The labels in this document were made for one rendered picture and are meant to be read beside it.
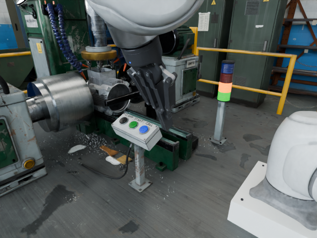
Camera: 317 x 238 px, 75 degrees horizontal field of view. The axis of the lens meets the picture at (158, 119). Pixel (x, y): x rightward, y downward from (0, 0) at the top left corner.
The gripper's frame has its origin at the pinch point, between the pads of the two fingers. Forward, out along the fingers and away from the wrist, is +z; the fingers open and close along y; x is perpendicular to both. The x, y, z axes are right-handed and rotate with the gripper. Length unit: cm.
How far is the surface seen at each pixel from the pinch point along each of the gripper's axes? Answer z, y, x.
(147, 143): 12.1, 8.5, 2.8
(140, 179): 31.6, 15.8, 8.3
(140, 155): 22.1, 15.7, 3.4
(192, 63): 39, 50, -80
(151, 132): 10.3, 9.1, -0.3
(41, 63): 3, 100, -9
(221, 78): 24, 11, -49
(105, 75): 13, 62, -22
